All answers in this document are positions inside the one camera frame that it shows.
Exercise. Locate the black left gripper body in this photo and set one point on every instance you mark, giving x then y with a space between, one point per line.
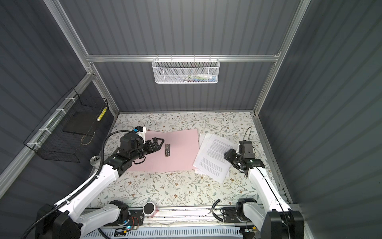
139 154

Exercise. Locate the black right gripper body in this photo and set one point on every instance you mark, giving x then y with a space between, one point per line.
239 158

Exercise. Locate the printed white paper sheet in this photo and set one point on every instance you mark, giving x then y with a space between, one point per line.
213 156

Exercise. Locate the pink file folder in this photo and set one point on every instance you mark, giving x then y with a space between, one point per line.
178 152

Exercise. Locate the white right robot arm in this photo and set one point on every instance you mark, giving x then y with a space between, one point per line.
275 219

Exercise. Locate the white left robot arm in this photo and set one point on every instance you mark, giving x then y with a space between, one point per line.
65 219

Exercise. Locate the silver metal folder clip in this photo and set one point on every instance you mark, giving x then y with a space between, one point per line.
167 150

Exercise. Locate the white paper stack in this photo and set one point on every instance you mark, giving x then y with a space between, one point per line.
203 140

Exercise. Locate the white beverage can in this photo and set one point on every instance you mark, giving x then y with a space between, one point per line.
95 161

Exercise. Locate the white perforated vent strip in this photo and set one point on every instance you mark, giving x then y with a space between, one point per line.
209 232

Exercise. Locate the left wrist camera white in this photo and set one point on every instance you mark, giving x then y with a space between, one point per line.
141 131

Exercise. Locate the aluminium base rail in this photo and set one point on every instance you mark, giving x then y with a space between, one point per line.
185 213

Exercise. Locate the black wire mesh basket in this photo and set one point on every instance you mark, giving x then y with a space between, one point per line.
69 132

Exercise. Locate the white wire mesh basket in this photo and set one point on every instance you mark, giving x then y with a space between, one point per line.
186 72

